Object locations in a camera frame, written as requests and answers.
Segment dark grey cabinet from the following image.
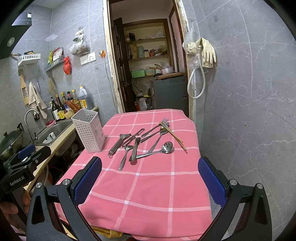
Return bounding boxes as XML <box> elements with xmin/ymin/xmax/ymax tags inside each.
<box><xmin>151</xmin><ymin>75</ymin><xmax>189</xmax><ymax>117</ymax></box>

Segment white perforated utensil holder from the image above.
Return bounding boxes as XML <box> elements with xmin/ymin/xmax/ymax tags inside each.
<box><xmin>71</xmin><ymin>109</ymin><xmax>105</xmax><ymax>153</ymax></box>

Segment steel ladle spoon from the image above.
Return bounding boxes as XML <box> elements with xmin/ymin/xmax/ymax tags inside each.
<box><xmin>136</xmin><ymin>141</ymin><xmax>174</xmax><ymax>159</ymax></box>

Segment person's left hand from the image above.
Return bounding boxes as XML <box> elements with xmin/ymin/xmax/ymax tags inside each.
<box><xmin>1</xmin><ymin>190</ymin><xmax>31</xmax><ymax>229</ymax></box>

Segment small steel spoon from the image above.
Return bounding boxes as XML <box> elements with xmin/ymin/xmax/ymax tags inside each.
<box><xmin>118</xmin><ymin>145</ymin><xmax>133</xmax><ymax>171</ymax></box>

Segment green box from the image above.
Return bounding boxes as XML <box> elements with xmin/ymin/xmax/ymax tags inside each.
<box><xmin>131</xmin><ymin>70</ymin><xmax>145</xmax><ymax>78</ymax></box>

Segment steel knife black tip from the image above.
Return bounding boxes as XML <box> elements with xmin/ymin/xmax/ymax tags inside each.
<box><xmin>129</xmin><ymin>137</ymin><xmax>140</xmax><ymax>162</ymax></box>

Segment dark sauce bottle yellow label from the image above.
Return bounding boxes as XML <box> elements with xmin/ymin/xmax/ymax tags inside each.
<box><xmin>56</xmin><ymin>94</ymin><xmax>66</xmax><ymax>120</ymax></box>

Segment steel kitchen faucet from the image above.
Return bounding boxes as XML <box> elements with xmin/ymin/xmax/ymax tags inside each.
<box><xmin>23</xmin><ymin>108</ymin><xmax>39</xmax><ymax>144</ymax></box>

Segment beige hanging cloth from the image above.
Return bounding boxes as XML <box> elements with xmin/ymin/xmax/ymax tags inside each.
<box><xmin>29</xmin><ymin>82</ymin><xmax>47</xmax><ymax>119</ymax></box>

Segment orange wall plug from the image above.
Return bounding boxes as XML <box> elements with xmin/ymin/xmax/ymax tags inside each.
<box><xmin>99</xmin><ymin>50</ymin><xmax>106</xmax><ymax>58</ymax></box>

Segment clear bag dried goods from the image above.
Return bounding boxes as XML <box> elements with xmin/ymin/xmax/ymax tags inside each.
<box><xmin>69</xmin><ymin>29</ymin><xmax>90</xmax><ymax>56</ymax></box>

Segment red plastic bag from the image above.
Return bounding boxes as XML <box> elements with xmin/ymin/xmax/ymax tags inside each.
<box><xmin>63</xmin><ymin>56</ymin><xmax>71</xmax><ymax>75</ymax></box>

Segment pot on cabinet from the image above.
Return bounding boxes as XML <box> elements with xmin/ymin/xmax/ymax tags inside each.
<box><xmin>149</xmin><ymin>64</ymin><xmax>174</xmax><ymax>75</ymax></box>

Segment pink checked tablecloth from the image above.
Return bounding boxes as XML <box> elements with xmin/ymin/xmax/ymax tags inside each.
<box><xmin>79</xmin><ymin>109</ymin><xmax>212</xmax><ymax>240</ymax></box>

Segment grey wall shelf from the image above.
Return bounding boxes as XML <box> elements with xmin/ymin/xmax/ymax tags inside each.
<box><xmin>45</xmin><ymin>55</ymin><xmax>65</xmax><ymax>72</ymax></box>

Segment white wall socket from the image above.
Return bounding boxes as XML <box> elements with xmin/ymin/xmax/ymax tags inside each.
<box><xmin>80</xmin><ymin>52</ymin><xmax>96</xmax><ymax>65</ymax></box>

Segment cream rubber gloves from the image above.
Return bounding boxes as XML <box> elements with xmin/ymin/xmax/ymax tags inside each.
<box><xmin>183</xmin><ymin>37</ymin><xmax>217</xmax><ymax>69</ymax></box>

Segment white wall rack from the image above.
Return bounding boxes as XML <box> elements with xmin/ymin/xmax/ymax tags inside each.
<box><xmin>18</xmin><ymin>53</ymin><xmax>41</xmax><ymax>67</ymax></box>

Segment gold spoon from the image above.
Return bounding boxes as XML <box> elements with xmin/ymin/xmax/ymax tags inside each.
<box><xmin>140</xmin><ymin>127</ymin><xmax>165</xmax><ymax>143</ymax></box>

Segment white hose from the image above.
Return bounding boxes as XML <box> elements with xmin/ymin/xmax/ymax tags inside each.
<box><xmin>186</xmin><ymin>46</ymin><xmax>206</xmax><ymax>100</ymax></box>

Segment wooden shelf unit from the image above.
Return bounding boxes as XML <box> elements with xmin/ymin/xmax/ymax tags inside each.
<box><xmin>122</xmin><ymin>19</ymin><xmax>175</xmax><ymax>80</ymax></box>

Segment steel sink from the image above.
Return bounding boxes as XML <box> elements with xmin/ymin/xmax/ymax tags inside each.
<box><xmin>34</xmin><ymin>120</ymin><xmax>73</xmax><ymax>146</ymax></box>

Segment wooden grater board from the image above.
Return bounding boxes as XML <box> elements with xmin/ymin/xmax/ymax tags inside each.
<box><xmin>20</xmin><ymin>74</ymin><xmax>29</xmax><ymax>105</ymax></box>

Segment black wok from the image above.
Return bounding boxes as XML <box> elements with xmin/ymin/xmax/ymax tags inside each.
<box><xmin>0</xmin><ymin>131</ymin><xmax>23</xmax><ymax>161</ymax></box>

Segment steel fork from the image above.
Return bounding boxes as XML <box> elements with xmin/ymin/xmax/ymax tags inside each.
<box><xmin>141</xmin><ymin>117</ymin><xmax>169</xmax><ymax>138</ymax></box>

